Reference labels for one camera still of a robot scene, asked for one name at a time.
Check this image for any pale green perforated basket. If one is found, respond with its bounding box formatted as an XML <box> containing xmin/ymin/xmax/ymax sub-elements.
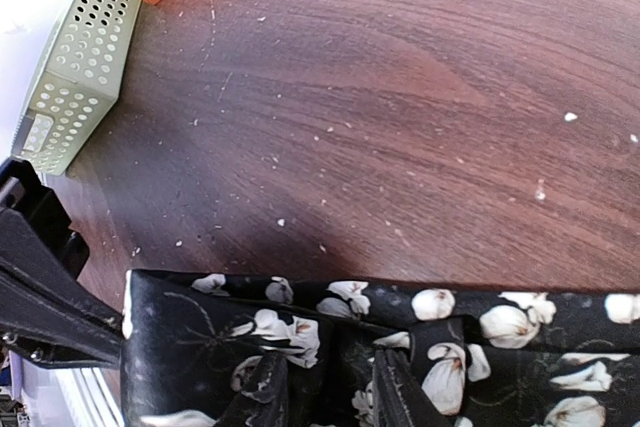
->
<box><xmin>11</xmin><ymin>0</ymin><xmax>141</xmax><ymax>176</ymax></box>

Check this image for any black white floral tie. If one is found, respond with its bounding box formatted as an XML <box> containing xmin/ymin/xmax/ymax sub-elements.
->
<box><xmin>121</xmin><ymin>270</ymin><xmax>639</xmax><ymax>426</ymax></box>

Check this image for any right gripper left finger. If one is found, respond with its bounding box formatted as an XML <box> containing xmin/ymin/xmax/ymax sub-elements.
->
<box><xmin>227</xmin><ymin>353</ymin><xmax>289</xmax><ymax>426</ymax></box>

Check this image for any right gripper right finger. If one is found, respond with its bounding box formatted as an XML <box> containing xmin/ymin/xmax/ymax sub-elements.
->
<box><xmin>372</xmin><ymin>349</ymin><xmax>443</xmax><ymax>426</ymax></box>

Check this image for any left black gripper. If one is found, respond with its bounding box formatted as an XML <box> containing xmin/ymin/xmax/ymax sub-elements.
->
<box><xmin>1</xmin><ymin>159</ymin><xmax>123</xmax><ymax>369</ymax></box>

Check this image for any front aluminium rail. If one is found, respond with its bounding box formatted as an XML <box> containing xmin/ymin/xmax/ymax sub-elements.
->
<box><xmin>8</xmin><ymin>352</ymin><xmax>124</xmax><ymax>427</ymax></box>

